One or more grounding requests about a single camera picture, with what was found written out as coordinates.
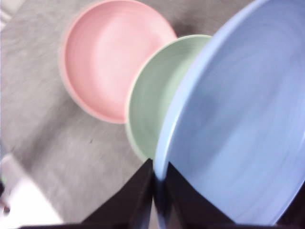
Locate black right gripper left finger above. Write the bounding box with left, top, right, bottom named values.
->
left=78, top=158, right=153, bottom=229

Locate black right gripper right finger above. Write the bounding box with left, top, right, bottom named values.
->
left=164, top=161, right=239, bottom=229

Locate green round plate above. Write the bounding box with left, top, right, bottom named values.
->
left=125, top=34, right=213, bottom=163

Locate blue round plate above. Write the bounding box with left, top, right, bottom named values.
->
left=153, top=0, right=305, bottom=229

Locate pink round plate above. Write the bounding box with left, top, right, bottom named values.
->
left=59, top=0, right=178, bottom=125

